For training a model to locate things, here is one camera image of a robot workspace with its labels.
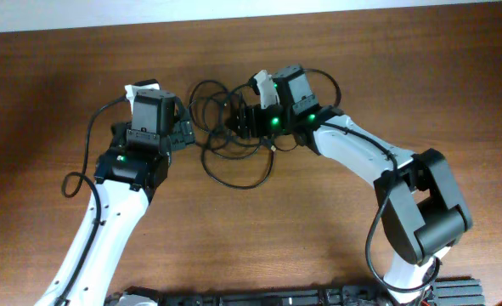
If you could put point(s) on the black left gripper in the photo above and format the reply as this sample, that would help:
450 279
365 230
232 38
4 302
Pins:
183 134

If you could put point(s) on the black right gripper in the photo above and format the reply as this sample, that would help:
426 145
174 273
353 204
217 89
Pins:
250 114

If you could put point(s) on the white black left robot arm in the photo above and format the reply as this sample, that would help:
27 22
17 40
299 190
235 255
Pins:
125 179

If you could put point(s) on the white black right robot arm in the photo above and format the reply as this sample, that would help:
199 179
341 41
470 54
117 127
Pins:
421 211

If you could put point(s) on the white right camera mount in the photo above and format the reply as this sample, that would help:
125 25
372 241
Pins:
266 89

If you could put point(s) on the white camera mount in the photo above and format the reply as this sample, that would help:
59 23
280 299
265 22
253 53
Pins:
266 89
131 91

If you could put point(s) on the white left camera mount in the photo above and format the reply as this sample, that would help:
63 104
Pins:
131 91

